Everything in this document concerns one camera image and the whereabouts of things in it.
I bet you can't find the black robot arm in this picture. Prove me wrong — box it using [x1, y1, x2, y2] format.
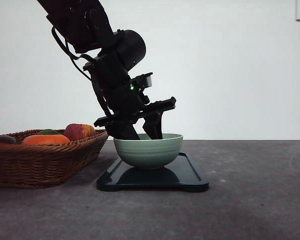
[37, 0, 177, 140]

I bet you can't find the dark purple fruit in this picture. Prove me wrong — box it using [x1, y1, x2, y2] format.
[0, 135, 16, 144]

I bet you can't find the dark teal rectangular tray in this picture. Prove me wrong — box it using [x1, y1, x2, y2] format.
[96, 152, 210, 192]

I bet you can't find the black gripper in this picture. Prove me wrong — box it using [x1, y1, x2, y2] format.
[83, 51, 177, 140]

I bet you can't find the brown wicker basket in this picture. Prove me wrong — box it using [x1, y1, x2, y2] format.
[0, 129, 109, 189]

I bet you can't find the red yellow apple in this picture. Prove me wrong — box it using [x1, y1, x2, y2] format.
[65, 123, 96, 140]

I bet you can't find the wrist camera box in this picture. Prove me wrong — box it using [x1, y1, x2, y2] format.
[129, 72, 153, 92]

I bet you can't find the green fruit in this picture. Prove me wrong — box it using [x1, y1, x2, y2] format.
[37, 129, 60, 135]

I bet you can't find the light green ceramic bowl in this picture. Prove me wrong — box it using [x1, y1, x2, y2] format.
[113, 133, 184, 169]

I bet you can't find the orange tangerine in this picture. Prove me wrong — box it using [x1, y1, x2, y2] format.
[22, 134, 70, 145]

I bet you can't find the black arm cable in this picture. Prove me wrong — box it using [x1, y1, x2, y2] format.
[51, 27, 111, 117]

